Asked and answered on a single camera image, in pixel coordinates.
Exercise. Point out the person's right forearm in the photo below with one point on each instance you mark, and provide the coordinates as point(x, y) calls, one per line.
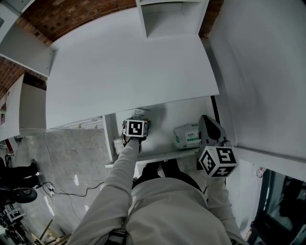
point(218, 193)

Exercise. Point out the small white desk drawer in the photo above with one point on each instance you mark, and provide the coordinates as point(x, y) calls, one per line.
point(88, 127)
point(71, 124)

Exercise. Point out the person's left black shoe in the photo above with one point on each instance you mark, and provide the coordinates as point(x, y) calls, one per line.
point(150, 171)

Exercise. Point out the clear plastic bottle red label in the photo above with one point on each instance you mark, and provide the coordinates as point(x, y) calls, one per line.
point(261, 171)

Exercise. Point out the person's black shoe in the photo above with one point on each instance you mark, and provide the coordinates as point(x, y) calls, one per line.
point(171, 168)
point(150, 171)

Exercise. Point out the small white packet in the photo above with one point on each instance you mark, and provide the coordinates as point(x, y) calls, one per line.
point(117, 146)

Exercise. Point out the person's left forearm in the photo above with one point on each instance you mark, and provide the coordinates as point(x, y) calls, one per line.
point(122, 167)

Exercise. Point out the dark window frame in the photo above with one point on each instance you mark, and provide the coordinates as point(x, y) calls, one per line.
point(265, 203)

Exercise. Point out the white power strip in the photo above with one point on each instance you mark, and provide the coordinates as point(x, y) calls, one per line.
point(50, 189)

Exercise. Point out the white wet wipes pack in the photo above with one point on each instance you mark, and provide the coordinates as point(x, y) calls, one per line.
point(186, 137)

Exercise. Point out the black round stool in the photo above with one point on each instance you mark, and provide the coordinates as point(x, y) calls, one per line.
point(21, 195)

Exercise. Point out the wooden frame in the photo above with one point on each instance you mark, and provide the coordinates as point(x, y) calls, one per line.
point(50, 233)

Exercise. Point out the white side shelf unit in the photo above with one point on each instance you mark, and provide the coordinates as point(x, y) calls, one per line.
point(26, 107)

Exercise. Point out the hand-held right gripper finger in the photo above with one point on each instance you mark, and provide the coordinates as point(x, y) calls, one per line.
point(202, 134)
point(222, 135)

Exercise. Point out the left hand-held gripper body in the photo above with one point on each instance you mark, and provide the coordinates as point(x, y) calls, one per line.
point(135, 128)

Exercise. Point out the white and blue bandage box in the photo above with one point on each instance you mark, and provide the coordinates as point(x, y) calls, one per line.
point(139, 113)

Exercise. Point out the person's right black shoe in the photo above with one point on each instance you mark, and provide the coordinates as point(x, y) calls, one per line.
point(171, 168)

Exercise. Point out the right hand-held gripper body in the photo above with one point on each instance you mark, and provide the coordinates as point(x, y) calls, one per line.
point(218, 160)

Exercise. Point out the white desk with hutch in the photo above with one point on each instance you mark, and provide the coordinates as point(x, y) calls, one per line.
point(131, 76)

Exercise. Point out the person's light sweater torso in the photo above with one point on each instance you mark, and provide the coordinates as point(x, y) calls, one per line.
point(167, 215)

